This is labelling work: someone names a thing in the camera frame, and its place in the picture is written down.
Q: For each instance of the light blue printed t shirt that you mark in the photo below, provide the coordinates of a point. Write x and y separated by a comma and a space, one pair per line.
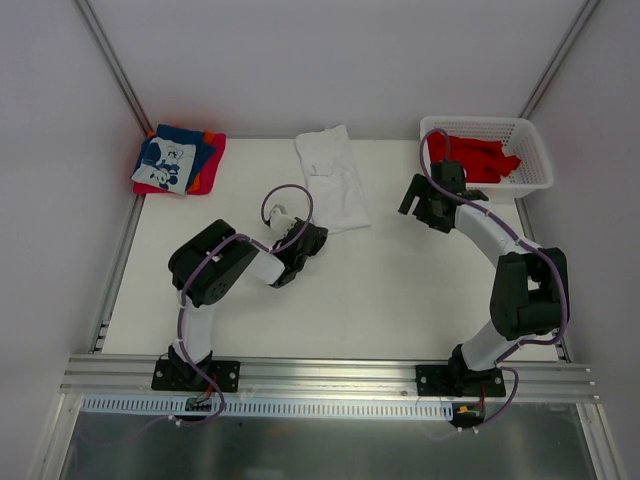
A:
166, 165

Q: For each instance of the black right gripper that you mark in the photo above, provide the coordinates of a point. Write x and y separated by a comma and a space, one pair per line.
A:
422, 201

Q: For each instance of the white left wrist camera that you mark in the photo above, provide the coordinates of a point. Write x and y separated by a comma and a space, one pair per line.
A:
280, 217

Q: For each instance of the pink folded t shirt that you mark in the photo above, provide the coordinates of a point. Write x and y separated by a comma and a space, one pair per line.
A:
204, 180

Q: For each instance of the red t shirt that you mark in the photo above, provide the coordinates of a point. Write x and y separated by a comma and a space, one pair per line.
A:
483, 161

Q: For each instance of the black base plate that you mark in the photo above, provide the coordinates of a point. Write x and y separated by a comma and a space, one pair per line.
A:
441, 380
178, 376

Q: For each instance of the white plastic basket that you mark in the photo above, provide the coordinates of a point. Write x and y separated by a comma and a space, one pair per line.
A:
518, 137

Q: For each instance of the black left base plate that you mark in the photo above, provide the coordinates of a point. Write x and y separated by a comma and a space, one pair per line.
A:
178, 376

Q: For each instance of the white t shirt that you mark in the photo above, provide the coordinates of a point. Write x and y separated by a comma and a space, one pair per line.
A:
332, 178

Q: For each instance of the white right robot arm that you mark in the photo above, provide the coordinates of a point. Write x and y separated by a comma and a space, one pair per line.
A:
529, 297

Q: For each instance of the dark blue folded t shirt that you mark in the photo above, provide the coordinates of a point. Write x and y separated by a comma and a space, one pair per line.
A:
200, 145

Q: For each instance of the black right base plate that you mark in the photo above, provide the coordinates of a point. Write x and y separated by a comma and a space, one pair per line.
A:
441, 380

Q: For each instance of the white slotted cable duct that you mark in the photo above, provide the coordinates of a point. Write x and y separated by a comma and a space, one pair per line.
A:
269, 407

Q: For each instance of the aluminium mounting rail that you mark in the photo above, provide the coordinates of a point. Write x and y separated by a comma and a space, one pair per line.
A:
536, 382

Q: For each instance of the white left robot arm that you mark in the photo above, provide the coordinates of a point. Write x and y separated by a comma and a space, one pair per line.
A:
203, 271

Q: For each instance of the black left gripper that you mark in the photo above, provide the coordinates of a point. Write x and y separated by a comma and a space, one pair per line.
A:
310, 238

